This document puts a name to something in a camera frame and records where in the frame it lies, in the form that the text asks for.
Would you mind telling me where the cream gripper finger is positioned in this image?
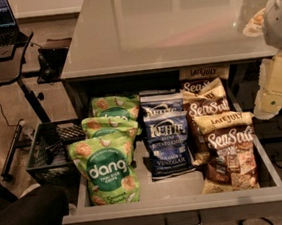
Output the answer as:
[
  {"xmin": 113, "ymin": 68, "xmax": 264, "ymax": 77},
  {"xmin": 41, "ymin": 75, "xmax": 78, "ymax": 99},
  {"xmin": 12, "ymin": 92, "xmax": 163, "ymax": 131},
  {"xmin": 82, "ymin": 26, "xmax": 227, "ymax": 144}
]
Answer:
[{"xmin": 253, "ymin": 89, "xmax": 282, "ymax": 120}]

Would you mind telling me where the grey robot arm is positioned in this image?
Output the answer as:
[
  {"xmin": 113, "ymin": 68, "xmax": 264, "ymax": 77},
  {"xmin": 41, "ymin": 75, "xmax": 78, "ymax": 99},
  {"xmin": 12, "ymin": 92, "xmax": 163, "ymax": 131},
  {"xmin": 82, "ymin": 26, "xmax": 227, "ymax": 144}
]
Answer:
[{"xmin": 243, "ymin": 0, "xmax": 282, "ymax": 120}]

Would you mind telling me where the middle brown Sea Salt bag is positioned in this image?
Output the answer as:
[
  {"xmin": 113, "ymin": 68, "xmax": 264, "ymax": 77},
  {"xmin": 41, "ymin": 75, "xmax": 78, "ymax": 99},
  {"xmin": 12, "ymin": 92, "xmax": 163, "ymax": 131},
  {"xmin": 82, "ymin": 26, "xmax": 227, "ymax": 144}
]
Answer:
[{"xmin": 181, "ymin": 77, "xmax": 230, "ymax": 167}]

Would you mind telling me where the brown sea salt bag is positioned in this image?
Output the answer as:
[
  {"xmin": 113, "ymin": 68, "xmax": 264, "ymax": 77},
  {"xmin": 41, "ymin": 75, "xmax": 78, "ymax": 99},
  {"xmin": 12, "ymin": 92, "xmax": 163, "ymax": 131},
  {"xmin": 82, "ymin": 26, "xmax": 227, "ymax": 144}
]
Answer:
[
  {"xmin": 179, "ymin": 65, "xmax": 230, "ymax": 93},
  {"xmin": 194, "ymin": 111, "xmax": 259, "ymax": 194},
  {"xmin": 181, "ymin": 77, "xmax": 230, "ymax": 167}
]

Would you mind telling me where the front brown Sea Salt bag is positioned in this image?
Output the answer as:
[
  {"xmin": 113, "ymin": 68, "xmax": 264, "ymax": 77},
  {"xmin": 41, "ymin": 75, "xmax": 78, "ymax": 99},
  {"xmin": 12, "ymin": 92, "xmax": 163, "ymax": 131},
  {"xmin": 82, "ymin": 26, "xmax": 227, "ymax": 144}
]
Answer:
[{"xmin": 194, "ymin": 111, "xmax": 259, "ymax": 194}]

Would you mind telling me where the rear brown Sea Salt bag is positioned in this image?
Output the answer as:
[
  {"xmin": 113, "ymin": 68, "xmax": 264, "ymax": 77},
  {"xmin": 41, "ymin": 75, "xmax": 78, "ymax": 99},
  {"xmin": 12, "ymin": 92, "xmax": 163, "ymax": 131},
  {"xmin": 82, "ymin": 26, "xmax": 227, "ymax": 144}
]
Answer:
[{"xmin": 179, "ymin": 65, "xmax": 230, "ymax": 93}]

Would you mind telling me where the front blue Kettle chip bag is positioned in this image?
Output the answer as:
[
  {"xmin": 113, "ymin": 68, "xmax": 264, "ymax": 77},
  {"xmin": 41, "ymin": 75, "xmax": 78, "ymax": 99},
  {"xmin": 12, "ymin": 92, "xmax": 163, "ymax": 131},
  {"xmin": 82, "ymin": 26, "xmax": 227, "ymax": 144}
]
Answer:
[{"xmin": 144, "ymin": 111, "xmax": 194, "ymax": 180}]

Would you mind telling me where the blue kettle chip bag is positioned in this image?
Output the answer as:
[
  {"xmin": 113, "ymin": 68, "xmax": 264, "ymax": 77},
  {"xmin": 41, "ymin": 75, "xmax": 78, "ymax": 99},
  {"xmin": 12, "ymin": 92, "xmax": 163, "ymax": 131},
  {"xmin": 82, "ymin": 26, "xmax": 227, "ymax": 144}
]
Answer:
[
  {"xmin": 140, "ymin": 92, "xmax": 183, "ymax": 117},
  {"xmin": 144, "ymin": 111, "xmax": 194, "ymax": 180}
]

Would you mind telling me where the rear blue Kettle chip bag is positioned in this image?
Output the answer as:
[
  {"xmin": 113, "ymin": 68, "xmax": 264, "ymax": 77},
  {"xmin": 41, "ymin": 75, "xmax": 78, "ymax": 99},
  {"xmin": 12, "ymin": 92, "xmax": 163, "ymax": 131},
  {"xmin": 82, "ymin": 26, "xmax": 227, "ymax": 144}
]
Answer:
[{"xmin": 140, "ymin": 92, "xmax": 183, "ymax": 117}]

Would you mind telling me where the grey open drawer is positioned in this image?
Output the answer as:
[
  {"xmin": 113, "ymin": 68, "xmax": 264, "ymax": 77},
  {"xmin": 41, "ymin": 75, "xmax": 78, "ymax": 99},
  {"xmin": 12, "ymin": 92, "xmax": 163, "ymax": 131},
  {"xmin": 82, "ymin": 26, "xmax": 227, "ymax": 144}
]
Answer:
[{"xmin": 47, "ymin": 56, "xmax": 282, "ymax": 225}]

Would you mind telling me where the grey cabinet counter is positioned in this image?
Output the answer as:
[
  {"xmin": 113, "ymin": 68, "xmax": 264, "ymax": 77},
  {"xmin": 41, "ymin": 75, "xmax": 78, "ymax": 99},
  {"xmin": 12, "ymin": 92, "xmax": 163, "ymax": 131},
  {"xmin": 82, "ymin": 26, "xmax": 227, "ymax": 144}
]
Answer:
[{"xmin": 62, "ymin": 0, "xmax": 277, "ymax": 81}]

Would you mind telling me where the rear green Dang chip bag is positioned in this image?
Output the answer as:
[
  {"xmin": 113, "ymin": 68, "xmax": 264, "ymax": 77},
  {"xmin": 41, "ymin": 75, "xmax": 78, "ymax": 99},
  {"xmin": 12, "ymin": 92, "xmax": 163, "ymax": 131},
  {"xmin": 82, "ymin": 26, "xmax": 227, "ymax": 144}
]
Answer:
[{"xmin": 91, "ymin": 93, "xmax": 140, "ymax": 120}]

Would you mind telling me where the green dang chip bag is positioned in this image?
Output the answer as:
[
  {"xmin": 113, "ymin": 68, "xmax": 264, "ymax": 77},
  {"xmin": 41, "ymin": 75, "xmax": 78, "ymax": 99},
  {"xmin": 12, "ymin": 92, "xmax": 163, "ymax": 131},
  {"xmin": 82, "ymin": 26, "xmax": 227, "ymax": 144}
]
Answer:
[
  {"xmin": 68, "ymin": 132, "xmax": 140, "ymax": 206},
  {"xmin": 91, "ymin": 93, "xmax": 140, "ymax": 120},
  {"xmin": 81, "ymin": 116, "xmax": 138, "ymax": 143}
]

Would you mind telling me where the front green Dang chip bag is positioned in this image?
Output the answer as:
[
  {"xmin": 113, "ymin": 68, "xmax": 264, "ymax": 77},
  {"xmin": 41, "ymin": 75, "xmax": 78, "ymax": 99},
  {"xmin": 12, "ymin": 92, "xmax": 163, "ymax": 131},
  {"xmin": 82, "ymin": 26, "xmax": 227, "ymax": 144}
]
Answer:
[{"xmin": 68, "ymin": 132, "xmax": 140, "ymax": 206}]

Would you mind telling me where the middle green Dang chip bag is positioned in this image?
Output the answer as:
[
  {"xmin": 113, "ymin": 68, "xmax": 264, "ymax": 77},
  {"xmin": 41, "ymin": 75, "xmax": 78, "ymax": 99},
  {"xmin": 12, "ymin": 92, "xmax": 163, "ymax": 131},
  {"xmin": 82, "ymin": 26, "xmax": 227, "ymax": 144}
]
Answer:
[{"xmin": 81, "ymin": 116, "xmax": 138, "ymax": 143}]

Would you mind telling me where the black plastic crate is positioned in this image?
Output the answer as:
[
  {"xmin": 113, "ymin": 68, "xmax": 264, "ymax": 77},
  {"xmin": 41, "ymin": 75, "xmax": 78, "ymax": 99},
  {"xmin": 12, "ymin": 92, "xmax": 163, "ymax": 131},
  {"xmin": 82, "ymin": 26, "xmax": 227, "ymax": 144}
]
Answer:
[{"xmin": 26, "ymin": 118, "xmax": 85, "ymax": 187}]

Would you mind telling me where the black side desk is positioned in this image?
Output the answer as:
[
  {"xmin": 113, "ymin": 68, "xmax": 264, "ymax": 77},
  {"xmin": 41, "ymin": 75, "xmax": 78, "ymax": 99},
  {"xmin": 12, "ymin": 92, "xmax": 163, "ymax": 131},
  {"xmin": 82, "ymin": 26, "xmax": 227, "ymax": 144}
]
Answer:
[{"xmin": 0, "ymin": 28, "xmax": 50, "ymax": 182}]

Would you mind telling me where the black floor cable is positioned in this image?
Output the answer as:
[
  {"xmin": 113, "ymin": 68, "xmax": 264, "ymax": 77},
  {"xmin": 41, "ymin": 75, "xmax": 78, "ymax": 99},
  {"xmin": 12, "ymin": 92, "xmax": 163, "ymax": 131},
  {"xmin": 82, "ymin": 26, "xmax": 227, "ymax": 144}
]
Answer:
[{"xmin": 234, "ymin": 215, "xmax": 277, "ymax": 225}]

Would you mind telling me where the black drawer handle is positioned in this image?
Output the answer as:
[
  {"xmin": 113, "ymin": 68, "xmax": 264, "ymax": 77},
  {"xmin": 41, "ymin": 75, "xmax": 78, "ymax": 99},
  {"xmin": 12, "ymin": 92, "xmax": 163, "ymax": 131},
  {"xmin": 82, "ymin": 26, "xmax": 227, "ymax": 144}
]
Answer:
[{"xmin": 164, "ymin": 211, "xmax": 202, "ymax": 225}]

